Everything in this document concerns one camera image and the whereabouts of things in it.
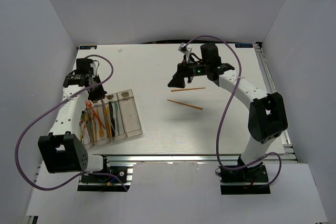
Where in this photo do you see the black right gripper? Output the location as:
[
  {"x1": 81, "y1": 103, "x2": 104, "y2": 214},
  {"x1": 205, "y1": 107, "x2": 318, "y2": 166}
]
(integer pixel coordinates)
[{"x1": 167, "y1": 55, "x2": 208, "y2": 89}]

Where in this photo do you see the orange chopstick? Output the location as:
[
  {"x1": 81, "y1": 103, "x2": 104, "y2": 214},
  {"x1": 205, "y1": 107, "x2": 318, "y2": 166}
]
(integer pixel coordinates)
[
  {"x1": 171, "y1": 87, "x2": 205, "y2": 92},
  {"x1": 167, "y1": 99, "x2": 203, "y2": 110}
]

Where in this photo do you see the dark orange plastic fork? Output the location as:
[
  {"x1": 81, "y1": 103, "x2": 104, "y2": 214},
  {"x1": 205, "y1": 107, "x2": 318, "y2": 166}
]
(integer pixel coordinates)
[{"x1": 86, "y1": 100, "x2": 105, "y2": 129}]

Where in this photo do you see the teal plastic spoon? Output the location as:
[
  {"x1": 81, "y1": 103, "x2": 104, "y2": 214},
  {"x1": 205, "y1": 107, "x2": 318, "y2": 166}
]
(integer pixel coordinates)
[{"x1": 80, "y1": 113, "x2": 88, "y2": 130}]

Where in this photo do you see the black plastic knife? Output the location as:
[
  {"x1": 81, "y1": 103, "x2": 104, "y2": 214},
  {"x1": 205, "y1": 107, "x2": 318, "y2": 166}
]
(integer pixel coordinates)
[{"x1": 108, "y1": 102, "x2": 116, "y2": 138}]

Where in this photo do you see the teal plastic knife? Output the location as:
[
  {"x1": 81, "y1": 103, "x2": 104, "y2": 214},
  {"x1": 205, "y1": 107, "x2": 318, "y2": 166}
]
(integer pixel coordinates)
[{"x1": 114, "y1": 102, "x2": 120, "y2": 135}]

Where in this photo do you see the orange plastic spoon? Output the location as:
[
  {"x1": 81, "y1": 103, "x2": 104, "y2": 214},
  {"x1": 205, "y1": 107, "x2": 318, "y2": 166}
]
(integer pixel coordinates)
[{"x1": 80, "y1": 125, "x2": 87, "y2": 144}]

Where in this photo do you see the pink handled metal knife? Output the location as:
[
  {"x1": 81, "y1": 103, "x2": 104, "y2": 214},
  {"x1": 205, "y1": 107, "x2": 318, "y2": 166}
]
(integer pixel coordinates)
[{"x1": 106, "y1": 102, "x2": 116, "y2": 137}]

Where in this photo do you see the orange plastic knife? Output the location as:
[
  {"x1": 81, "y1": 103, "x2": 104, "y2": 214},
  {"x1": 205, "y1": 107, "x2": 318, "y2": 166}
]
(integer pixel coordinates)
[{"x1": 103, "y1": 106, "x2": 112, "y2": 138}]

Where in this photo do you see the small orange plastic fork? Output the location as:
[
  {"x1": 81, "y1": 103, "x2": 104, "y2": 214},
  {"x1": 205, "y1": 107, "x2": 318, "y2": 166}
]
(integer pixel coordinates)
[{"x1": 96, "y1": 109, "x2": 104, "y2": 139}]

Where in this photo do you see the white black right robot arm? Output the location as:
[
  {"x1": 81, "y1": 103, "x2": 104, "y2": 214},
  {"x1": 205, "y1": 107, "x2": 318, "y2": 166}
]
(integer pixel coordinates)
[{"x1": 168, "y1": 43, "x2": 288, "y2": 182}]

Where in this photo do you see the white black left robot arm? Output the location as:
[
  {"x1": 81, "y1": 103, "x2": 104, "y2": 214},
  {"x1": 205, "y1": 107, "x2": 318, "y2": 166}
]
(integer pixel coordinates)
[{"x1": 38, "y1": 58, "x2": 111, "y2": 182}]

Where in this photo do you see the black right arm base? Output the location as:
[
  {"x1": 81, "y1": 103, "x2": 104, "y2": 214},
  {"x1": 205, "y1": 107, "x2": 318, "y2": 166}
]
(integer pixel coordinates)
[{"x1": 215, "y1": 164, "x2": 270, "y2": 195}]

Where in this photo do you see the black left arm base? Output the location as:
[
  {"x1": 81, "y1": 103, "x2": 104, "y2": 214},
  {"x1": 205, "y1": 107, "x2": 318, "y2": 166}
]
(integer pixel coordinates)
[{"x1": 77, "y1": 155, "x2": 133, "y2": 193}]

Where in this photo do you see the blue corner label left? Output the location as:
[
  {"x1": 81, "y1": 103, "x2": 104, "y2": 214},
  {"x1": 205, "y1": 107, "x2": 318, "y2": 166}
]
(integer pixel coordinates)
[{"x1": 79, "y1": 45, "x2": 97, "y2": 50}]

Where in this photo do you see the blue corner label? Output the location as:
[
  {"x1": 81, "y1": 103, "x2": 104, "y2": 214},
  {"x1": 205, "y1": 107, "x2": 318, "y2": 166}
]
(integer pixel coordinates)
[
  {"x1": 235, "y1": 43, "x2": 254, "y2": 48},
  {"x1": 79, "y1": 45, "x2": 97, "y2": 50}
]

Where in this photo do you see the blue corner label right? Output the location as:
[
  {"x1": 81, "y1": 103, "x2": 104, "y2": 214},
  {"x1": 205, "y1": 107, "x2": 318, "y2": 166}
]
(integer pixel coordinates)
[{"x1": 235, "y1": 43, "x2": 254, "y2": 48}]

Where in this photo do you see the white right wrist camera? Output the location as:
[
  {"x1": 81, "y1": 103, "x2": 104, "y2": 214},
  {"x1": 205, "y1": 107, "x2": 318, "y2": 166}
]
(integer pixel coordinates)
[{"x1": 178, "y1": 43, "x2": 192, "y2": 57}]

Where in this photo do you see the aluminium rail frame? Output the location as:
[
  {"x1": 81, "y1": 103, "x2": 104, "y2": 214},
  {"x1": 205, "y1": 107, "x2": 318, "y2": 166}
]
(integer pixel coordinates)
[{"x1": 26, "y1": 41, "x2": 299, "y2": 224}]

